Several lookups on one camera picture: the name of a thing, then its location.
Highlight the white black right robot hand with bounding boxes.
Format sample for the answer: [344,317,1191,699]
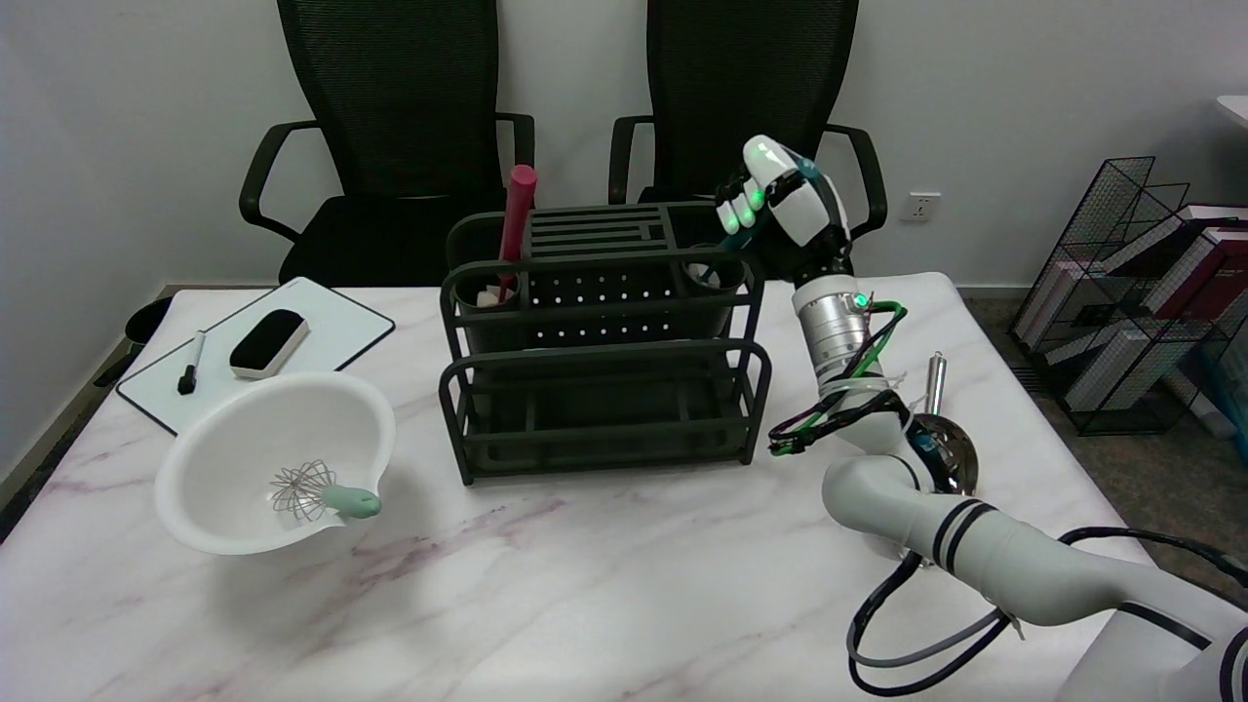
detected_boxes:
[715,135,854,286]

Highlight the black mesh office chair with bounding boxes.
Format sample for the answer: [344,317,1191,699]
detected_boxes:
[609,0,890,281]
[240,0,537,287]

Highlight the dark green dish rack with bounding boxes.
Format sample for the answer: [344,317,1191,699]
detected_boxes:
[439,202,773,486]

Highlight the shiny steel scoop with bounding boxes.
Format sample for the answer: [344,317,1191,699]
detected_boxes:
[907,353,980,493]

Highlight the thick white book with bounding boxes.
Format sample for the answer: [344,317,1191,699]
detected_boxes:
[1065,327,1156,410]

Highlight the dark maroon book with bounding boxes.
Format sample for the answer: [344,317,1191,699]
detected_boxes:
[1155,224,1248,325]

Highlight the small white whiteboard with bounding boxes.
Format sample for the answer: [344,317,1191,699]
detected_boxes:
[117,277,397,436]

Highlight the black whiteboard eraser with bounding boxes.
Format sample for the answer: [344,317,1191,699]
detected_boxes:
[230,309,312,379]

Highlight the white plastic bowl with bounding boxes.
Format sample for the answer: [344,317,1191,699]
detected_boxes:
[156,370,399,557]

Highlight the black marker pen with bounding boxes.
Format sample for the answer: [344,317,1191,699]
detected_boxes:
[178,330,209,396]

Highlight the black round floor object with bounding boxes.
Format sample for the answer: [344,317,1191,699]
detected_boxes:
[95,297,175,388]

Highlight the green robot cable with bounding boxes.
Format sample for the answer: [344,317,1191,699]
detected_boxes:
[770,300,908,454]

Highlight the black wire book rack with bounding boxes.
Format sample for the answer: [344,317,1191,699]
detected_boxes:
[1009,157,1248,437]

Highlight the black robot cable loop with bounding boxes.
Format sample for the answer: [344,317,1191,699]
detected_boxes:
[846,526,1248,697]

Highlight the wire whisk green handle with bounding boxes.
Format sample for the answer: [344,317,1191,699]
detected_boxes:
[270,460,384,523]

